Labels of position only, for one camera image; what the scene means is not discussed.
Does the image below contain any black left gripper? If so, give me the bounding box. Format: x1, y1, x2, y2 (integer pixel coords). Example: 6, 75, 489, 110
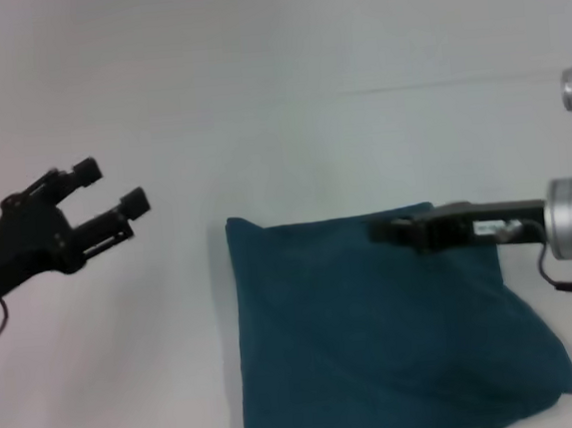
0, 152, 161, 316

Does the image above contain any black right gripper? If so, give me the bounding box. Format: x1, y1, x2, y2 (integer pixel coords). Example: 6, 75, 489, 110
365, 195, 550, 261

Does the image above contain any teal blue shirt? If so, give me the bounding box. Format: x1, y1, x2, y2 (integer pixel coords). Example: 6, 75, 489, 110
223, 188, 572, 428

